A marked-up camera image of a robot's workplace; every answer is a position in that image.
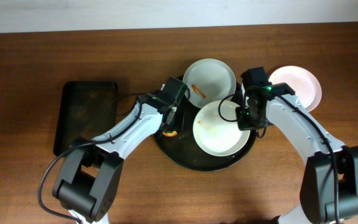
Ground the white plate with red sauce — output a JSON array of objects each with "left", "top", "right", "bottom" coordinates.
[{"left": 183, "top": 58, "right": 236, "bottom": 108}]

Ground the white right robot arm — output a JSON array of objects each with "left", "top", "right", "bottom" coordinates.
[{"left": 236, "top": 86, "right": 358, "bottom": 223}]

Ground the black rectangular tray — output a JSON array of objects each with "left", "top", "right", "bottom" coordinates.
[{"left": 53, "top": 81, "right": 118, "bottom": 156}]

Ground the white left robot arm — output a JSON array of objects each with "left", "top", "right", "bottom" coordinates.
[{"left": 52, "top": 90, "right": 188, "bottom": 223}]

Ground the white plate with yellow sauce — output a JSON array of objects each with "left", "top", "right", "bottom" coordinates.
[{"left": 193, "top": 100, "right": 250, "bottom": 157}]

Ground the round black tray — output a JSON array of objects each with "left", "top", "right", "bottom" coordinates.
[{"left": 155, "top": 99, "right": 256, "bottom": 171}]

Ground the pinkish white plate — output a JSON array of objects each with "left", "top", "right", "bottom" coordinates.
[{"left": 268, "top": 65, "right": 322, "bottom": 111}]

